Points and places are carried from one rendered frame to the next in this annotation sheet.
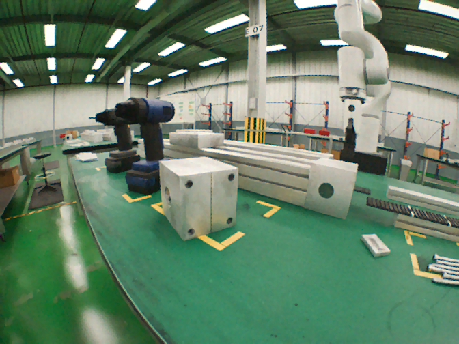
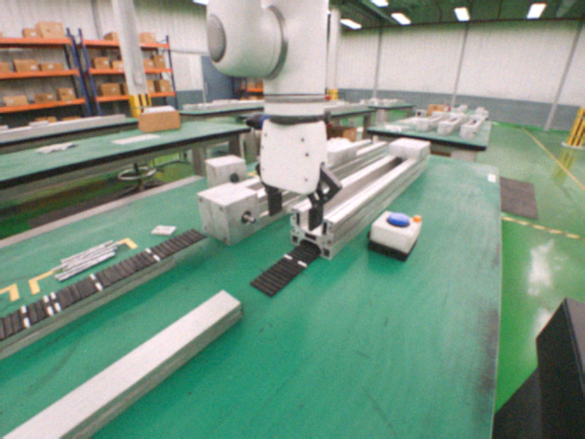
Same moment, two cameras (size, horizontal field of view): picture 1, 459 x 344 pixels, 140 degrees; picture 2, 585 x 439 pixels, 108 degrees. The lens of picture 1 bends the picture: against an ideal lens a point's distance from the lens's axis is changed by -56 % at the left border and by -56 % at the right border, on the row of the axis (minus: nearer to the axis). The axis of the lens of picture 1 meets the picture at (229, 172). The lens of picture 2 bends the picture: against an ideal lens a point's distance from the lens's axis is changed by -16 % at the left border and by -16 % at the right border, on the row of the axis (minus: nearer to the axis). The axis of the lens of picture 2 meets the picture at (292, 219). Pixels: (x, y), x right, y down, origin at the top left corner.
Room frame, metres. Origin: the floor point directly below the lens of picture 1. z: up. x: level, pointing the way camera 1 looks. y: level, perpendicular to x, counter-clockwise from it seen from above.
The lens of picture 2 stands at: (0.46, -0.73, 1.08)
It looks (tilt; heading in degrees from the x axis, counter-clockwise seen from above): 28 degrees down; 88
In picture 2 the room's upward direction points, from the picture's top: straight up
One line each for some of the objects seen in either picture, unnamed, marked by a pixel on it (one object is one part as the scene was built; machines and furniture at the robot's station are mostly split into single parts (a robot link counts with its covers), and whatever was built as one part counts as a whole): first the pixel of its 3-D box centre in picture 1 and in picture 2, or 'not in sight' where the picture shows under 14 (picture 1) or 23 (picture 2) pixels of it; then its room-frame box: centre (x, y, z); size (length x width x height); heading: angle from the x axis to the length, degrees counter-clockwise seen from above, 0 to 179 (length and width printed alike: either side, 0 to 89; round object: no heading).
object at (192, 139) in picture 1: (195, 142); (332, 155); (0.63, 0.12, 0.87); 0.16 x 0.11 x 0.07; 50
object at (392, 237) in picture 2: not in sight; (391, 233); (0.68, -0.30, 0.81); 0.10 x 0.08 x 0.06; 140
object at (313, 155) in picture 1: (231, 151); (384, 180); (0.77, 0.00, 0.82); 0.80 x 0.10 x 0.09; 50
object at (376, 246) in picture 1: (374, 244); (164, 231); (0.18, -0.23, 0.78); 0.05 x 0.03 x 0.01; 173
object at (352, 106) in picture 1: (352, 116); (294, 150); (0.48, -0.35, 0.99); 0.10 x 0.07 x 0.11; 140
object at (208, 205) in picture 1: (202, 192); (227, 175); (0.28, 0.04, 0.83); 0.11 x 0.10 x 0.10; 126
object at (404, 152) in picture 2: (193, 136); (408, 151); (0.93, 0.19, 0.87); 0.16 x 0.11 x 0.07; 50
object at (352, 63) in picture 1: (353, 69); (292, 42); (0.47, -0.35, 1.14); 0.09 x 0.08 x 0.13; 39
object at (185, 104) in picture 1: (176, 122); not in sight; (6.15, 1.82, 0.97); 1.51 x 0.50 x 1.95; 70
